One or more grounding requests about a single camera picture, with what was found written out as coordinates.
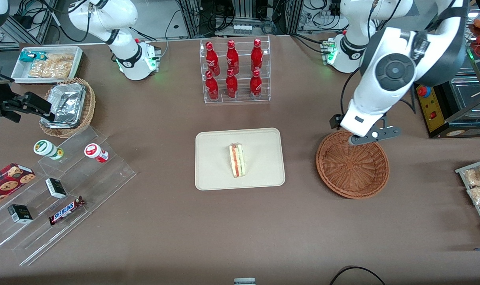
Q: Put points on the teal snack packet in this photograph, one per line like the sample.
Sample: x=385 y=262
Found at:
x=28 y=56

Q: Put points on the black food warmer cabinet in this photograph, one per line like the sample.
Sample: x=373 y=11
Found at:
x=445 y=101

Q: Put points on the Snickers chocolate bar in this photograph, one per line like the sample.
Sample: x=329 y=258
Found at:
x=65 y=210

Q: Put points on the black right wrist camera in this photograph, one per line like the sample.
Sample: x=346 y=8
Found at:
x=36 y=104

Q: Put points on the small black box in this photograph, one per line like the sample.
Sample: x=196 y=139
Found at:
x=55 y=188
x=20 y=213

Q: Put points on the large brown wicker basket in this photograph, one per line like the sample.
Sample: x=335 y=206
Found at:
x=352 y=174

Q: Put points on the grey metal snack rack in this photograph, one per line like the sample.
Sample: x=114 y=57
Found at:
x=461 y=171

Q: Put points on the white plastic bin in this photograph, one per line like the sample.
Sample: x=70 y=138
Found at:
x=20 y=71

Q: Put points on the red cookie box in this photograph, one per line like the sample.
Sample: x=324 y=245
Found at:
x=6 y=182

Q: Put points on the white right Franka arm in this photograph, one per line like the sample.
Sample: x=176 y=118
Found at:
x=121 y=39

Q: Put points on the red white small bottle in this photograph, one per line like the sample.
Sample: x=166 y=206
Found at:
x=95 y=152

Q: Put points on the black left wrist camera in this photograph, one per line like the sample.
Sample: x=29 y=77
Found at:
x=335 y=121

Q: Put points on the steel food pan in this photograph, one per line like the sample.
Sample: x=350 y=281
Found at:
x=465 y=92

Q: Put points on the small tan wicker basket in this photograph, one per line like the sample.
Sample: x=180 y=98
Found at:
x=88 y=107

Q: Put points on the red cola bottle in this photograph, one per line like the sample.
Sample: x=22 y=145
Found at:
x=232 y=57
x=212 y=59
x=257 y=56
x=255 y=85
x=231 y=85
x=211 y=87

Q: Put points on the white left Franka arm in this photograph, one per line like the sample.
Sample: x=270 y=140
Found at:
x=382 y=95

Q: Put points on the triangular sandwich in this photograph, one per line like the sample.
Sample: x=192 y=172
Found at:
x=237 y=160

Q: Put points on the beige rectangular tray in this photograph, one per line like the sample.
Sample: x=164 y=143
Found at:
x=216 y=166

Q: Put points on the clear acrylic bottle rack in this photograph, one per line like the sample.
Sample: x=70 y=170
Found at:
x=243 y=97

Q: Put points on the aluminium profile frame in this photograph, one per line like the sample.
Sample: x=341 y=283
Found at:
x=243 y=10

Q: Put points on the clear acrylic stepped shelf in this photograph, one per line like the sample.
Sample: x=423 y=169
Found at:
x=105 y=178

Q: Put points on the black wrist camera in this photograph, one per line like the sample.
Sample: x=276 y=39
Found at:
x=335 y=121
x=36 y=104

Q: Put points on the green white lidded cup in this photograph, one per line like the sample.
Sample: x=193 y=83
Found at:
x=46 y=148

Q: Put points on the grey device edge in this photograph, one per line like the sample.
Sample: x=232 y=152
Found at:
x=244 y=281

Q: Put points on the aluminium foil container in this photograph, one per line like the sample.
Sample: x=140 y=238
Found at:
x=67 y=103

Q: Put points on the clear bag of chips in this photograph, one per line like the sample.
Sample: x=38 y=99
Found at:
x=54 y=67

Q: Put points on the white power strip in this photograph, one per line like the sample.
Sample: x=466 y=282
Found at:
x=242 y=29

